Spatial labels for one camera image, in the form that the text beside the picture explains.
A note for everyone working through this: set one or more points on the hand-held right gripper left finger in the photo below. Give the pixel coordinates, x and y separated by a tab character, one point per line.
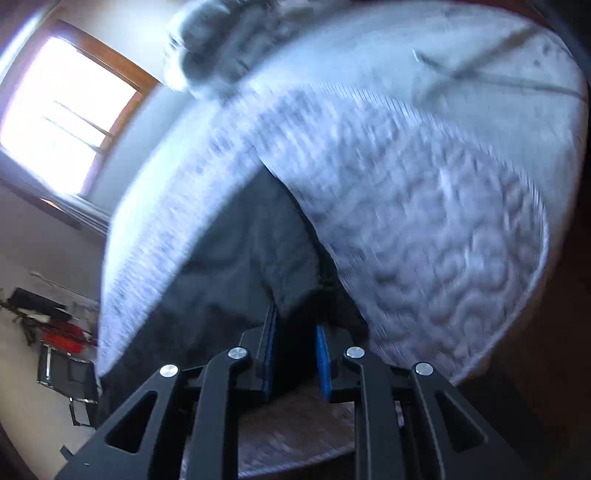
271	350

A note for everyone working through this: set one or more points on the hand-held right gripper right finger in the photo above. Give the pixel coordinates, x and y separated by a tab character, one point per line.
323	364

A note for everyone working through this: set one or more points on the black pants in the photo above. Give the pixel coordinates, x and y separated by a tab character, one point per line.
231	258

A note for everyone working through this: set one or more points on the quilted leaf-print bedspread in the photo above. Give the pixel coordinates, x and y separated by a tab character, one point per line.
415	207

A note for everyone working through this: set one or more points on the red hanging garment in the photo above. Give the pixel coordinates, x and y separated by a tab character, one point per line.
64	334

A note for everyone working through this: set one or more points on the black hanging garment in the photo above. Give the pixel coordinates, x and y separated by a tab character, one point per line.
37	300

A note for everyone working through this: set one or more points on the folded light blue duvet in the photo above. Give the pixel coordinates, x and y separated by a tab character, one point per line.
207	50

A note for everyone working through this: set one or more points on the wooden framed window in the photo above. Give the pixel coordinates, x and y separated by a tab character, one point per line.
60	106

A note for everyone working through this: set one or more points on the bed with blue sheet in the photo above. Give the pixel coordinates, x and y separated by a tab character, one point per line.
461	37

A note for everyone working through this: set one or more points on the black metal-frame chair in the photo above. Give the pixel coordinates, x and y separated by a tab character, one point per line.
69	374

